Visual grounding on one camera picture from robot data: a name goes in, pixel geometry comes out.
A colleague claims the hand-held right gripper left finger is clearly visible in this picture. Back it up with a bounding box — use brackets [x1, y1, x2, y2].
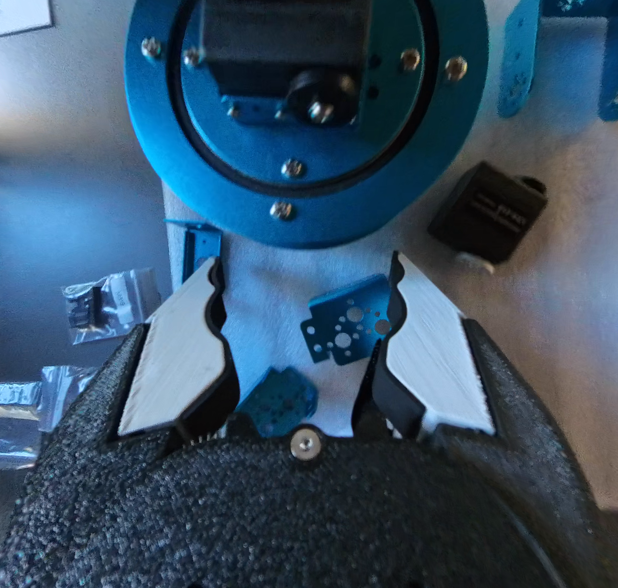
[117, 257, 240, 447]

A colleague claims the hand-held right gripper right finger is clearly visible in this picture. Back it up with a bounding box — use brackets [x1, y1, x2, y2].
[354, 251, 498, 440]

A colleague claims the blue round robot base assembly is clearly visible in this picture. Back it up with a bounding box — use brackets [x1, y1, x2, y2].
[125, 0, 488, 248]

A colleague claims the grey desk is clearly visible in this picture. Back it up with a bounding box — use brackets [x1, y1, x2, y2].
[0, 0, 170, 478]

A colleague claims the pile of small screw bags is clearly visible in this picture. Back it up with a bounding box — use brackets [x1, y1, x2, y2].
[62, 268, 160, 345]

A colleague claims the white foam sheet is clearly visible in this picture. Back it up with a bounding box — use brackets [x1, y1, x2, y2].
[162, 0, 618, 511]

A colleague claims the black servo motor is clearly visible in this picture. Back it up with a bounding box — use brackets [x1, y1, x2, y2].
[427, 162, 548, 274]

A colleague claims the clear plastic bag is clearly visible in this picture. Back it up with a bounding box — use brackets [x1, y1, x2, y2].
[0, 366, 97, 470]

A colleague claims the blue perforated bracket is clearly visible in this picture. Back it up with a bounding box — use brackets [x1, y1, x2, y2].
[300, 274, 393, 366]
[237, 367, 319, 439]

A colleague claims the small blue angle bracket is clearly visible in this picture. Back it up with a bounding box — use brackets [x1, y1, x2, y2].
[164, 218, 223, 284]

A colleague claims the large blue U bracket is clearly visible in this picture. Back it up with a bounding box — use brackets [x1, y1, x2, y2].
[497, 0, 618, 121]

